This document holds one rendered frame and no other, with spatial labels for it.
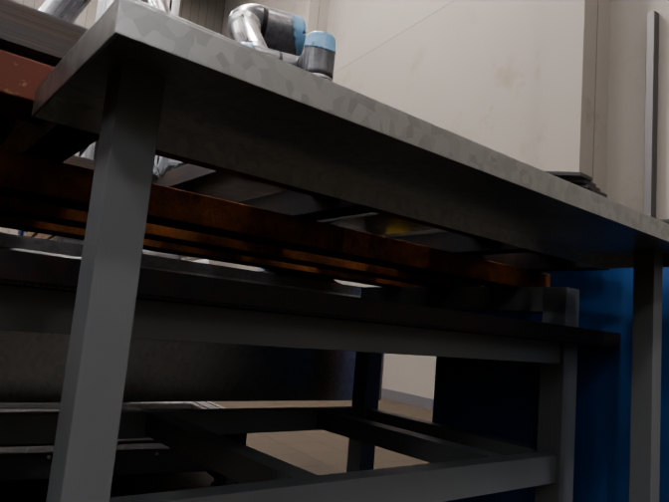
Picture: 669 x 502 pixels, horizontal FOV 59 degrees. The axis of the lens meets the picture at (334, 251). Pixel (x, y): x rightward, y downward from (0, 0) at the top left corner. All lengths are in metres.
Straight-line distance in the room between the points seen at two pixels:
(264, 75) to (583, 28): 3.50
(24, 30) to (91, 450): 0.48
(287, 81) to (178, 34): 0.10
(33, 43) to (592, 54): 3.48
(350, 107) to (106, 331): 0.29
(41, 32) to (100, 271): 0.35
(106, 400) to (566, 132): 3.40
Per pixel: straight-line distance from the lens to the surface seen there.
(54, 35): 0.80
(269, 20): 1.88
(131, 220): 0.55
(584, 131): 3.72
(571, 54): 3.92
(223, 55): 0.50
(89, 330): 0.54
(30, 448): 1.81
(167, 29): 0.48
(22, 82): 0.77
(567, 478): 1.54
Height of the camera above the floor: 0.53
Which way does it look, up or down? 8 degrees up
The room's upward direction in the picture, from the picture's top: 5 degrees clockwise
